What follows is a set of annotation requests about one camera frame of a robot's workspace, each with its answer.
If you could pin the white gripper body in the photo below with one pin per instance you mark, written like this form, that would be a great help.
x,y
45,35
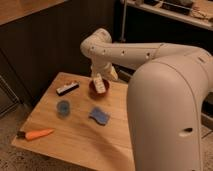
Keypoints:
x,y
105,69

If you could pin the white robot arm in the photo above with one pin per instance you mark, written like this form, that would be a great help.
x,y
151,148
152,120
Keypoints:
x,y
164,98

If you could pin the blue sponge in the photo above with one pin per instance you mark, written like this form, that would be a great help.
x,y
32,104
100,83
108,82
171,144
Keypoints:
x,y
99,116

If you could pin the blue round cup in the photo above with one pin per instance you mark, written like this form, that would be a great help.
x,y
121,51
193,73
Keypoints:
x,y
63,108

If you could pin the metal vertical pole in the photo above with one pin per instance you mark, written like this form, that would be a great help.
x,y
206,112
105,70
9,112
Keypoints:
x,y
122,38

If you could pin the orange toy carrot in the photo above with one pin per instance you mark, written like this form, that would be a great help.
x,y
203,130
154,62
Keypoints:
x,y
31,135

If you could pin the wooden shelf with clutter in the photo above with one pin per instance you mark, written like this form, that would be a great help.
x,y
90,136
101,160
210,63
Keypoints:
x,y
197,13

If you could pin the wooden counter top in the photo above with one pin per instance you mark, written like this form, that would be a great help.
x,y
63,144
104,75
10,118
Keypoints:
x,y
11,10

